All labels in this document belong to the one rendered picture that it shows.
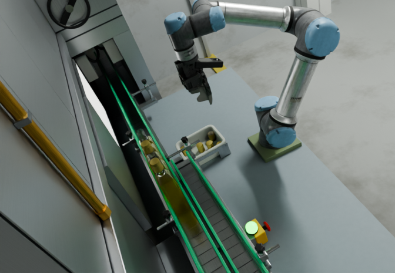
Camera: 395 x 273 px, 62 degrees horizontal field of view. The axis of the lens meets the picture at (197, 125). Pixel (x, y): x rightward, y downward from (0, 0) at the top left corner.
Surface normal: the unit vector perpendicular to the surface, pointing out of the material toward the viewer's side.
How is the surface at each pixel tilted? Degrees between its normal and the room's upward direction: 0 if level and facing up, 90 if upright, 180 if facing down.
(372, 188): 0
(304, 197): 0
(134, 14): 90
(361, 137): 0
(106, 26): 90
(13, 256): 90
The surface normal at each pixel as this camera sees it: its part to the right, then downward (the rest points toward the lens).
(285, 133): 0.07, 0.68
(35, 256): 0.40, 0.50
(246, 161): -0.29, -0.72
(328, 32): 0.12, 0.49
